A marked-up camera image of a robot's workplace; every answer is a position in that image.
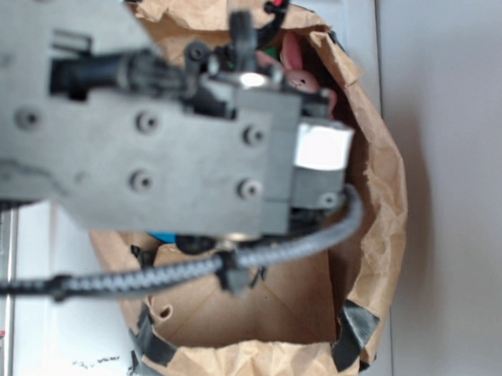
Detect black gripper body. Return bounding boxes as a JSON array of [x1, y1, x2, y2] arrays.
[[186, 8, 361, 263]]

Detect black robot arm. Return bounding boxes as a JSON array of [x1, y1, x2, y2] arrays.
[[0, 0, 352, 250]]

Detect green rectangular block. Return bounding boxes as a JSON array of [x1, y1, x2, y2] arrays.
[[263, 46, 280, 61]]

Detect pink plush bunny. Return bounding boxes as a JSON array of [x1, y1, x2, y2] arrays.
[[255, 32, 338, 120]]

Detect blue rectangular block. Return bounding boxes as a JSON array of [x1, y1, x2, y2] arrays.
[[148, 231, 176, 244]]

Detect brown paper bag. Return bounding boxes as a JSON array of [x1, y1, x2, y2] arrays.
[[79, 0, 422, 376]]

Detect grey braided cable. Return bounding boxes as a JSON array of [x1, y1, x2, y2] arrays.
[[0, 163, 366, 322]]

